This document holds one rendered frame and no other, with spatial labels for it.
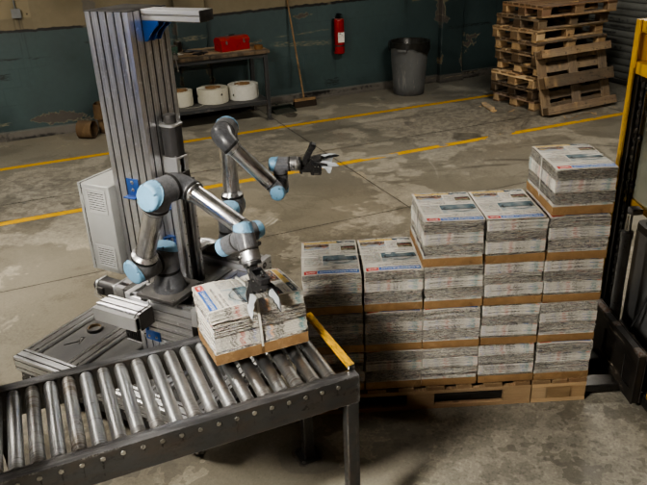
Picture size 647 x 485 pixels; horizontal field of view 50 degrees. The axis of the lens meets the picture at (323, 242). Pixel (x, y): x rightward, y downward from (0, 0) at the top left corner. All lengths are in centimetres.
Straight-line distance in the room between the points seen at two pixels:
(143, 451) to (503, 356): 193
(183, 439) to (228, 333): 42
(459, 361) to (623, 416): 88
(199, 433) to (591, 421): 211
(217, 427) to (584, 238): 192
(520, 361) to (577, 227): 76
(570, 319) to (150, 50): 236
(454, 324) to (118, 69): 197
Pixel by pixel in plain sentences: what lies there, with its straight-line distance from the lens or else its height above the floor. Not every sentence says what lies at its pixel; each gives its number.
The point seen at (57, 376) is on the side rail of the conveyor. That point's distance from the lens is 285.
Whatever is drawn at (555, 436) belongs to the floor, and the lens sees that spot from 369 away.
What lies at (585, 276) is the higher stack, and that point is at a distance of 355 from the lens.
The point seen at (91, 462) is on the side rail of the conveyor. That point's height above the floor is 77.
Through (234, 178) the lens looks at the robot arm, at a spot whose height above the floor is 115.
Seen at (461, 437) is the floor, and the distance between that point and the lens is 359.
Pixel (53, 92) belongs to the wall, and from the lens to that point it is 942.
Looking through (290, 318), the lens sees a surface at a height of 95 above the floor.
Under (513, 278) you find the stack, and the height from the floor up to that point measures 75.
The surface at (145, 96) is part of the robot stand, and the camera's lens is 319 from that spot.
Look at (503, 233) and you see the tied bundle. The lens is 330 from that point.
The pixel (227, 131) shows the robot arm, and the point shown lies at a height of 143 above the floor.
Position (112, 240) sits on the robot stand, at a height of 95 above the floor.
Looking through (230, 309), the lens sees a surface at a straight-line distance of 257.
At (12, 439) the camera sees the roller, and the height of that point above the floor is 80.
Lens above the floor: 233
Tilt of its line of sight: 25 degrees down
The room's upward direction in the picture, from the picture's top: 2 degrees counter-clockwise
